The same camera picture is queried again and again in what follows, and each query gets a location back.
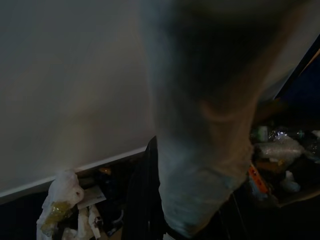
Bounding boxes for green and white can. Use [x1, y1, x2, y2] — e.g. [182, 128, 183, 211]
[257, 124, 270, 142]

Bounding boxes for brown cardboard box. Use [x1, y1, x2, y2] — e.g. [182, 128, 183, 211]
[249, 159, 320, 208]

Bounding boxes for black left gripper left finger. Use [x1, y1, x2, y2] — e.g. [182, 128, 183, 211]
[124, 136, 166, 240]

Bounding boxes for clear bubble wrap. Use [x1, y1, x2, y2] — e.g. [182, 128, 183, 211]
[257, 129, 306, 161]

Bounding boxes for dark framed panel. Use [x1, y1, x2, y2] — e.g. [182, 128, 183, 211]
[273, 37, 320, 101]

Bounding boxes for white baseboard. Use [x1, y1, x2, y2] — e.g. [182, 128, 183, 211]
[0, 146, 148, 199]

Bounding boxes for crumpled white plastic bag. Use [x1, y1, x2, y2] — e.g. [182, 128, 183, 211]
[76, 204, 103, 240]

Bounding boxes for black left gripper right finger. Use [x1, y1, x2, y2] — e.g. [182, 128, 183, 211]
[217, 184, 278, 240]

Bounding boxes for small white object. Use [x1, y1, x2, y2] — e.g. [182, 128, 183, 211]
[279, 171, 302, 193]

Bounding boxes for white paper card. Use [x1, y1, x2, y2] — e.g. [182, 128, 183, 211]
[77, 186, 107, 210]

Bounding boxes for white plastic bag yellow contents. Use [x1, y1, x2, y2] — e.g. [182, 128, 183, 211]
[36, 168, 86, 240]

